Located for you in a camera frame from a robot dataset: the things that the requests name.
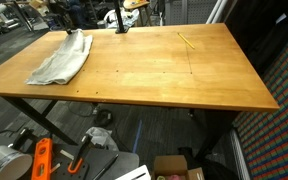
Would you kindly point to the grey duct tape roll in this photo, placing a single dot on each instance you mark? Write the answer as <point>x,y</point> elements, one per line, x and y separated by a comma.
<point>101,24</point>

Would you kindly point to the white labelled box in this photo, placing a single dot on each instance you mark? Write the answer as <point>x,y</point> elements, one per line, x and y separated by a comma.
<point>134,173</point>

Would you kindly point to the blue floor tape strip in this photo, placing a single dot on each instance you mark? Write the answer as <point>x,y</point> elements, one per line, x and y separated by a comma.
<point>137,135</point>

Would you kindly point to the black camera pole stand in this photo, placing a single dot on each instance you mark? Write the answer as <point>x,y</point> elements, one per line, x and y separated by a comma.
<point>119,16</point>

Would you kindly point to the pale yellow roll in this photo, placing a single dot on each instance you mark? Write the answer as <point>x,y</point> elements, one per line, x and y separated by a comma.
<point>161,178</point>

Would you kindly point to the orange spirit level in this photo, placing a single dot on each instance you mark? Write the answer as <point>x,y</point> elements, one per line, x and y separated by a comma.
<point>42,160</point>

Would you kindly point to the black metal table frame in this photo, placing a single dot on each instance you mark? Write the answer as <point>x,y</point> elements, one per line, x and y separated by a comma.
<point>34,115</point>

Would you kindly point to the white aluminium rails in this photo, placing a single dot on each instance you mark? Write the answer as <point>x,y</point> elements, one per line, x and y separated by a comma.
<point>239,153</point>

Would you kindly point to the white leaning pipes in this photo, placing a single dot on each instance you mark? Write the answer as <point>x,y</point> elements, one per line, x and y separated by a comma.
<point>215,10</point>

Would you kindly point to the white crumpled cloth pile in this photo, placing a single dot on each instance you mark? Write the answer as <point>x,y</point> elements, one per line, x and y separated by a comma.
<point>120,16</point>

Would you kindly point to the translucent white plastic bag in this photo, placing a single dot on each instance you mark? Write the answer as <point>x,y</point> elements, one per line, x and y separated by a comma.
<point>102,136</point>

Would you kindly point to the pink cloth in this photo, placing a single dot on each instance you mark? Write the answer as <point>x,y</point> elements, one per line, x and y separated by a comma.
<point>175,177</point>

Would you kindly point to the black marker pen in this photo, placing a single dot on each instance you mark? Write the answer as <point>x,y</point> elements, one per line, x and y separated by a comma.
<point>105,166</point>

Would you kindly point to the grey perforated cart plate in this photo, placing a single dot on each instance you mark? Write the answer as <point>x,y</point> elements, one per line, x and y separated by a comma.
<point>94,160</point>

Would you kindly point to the seated person in jeans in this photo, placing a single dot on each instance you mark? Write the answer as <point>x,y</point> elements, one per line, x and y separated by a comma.
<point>75,11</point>

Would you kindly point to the round wooden side table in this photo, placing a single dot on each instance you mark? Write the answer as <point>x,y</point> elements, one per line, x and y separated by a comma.
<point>135,4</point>

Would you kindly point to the white woven towel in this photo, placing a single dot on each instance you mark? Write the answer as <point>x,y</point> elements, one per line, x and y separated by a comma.
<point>64,56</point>

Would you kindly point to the multicolour patterned backdrop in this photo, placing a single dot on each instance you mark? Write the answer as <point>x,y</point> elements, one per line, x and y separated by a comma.
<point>277,116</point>

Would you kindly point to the open cardboard box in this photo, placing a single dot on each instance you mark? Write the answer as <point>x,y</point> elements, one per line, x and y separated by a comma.
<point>170,165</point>

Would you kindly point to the yellow pencil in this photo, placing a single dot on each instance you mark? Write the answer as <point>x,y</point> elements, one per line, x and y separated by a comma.
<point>186,40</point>

